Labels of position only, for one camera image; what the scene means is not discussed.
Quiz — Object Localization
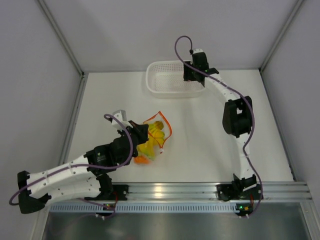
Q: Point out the clear zip top bag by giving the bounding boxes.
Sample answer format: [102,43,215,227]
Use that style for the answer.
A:
[133,111,173,165]

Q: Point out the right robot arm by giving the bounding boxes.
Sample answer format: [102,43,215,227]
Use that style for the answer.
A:
[182,48,259,199]

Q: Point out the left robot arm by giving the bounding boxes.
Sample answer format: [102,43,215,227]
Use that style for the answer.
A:
[17,120,149,214]

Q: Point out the yellow fake bananas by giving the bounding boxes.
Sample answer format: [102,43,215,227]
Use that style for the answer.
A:
[137,120,165,161]

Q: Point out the orange fake fruit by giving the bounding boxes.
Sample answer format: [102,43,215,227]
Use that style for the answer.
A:
[133,155,151,165]

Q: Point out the white perforated plastic basket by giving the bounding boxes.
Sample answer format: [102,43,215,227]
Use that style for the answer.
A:
[145,60,205,99]

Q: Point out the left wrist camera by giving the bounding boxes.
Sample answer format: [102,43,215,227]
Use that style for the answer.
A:
[111,109,132,131]

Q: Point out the aluminium mounting rail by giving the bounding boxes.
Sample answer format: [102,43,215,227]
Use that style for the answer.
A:
[116,181,312,202]

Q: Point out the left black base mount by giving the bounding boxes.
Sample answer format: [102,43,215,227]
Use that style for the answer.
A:
[100,184,129,201]

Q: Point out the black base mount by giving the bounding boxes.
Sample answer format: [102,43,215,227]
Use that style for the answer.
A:
[100,184,129,201]
[216,184,261,202]

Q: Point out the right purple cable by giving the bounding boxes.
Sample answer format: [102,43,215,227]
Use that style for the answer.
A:
[174,35,264,218]

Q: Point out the purple cable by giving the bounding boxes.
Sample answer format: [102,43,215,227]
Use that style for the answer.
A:
[174,35,264,218]
[9,113,135,221]

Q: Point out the white slotted cable duct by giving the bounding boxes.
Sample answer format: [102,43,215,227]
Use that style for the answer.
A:
[49,202,251,214]

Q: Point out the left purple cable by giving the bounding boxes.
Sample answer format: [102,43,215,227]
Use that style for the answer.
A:
[9,113,135,221]

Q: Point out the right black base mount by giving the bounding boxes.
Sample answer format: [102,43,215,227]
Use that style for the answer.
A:
[216,184,261,202]

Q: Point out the right aluminium frame post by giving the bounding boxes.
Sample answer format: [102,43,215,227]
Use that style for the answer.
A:
[258,0,307,75]

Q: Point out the aluminium frame post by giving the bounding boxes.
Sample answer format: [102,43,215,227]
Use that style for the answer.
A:
[37,0,86,77]
[258,0,307,75]

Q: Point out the left aluminium frame post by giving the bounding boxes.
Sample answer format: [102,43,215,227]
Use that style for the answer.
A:
[37,0,86,77]

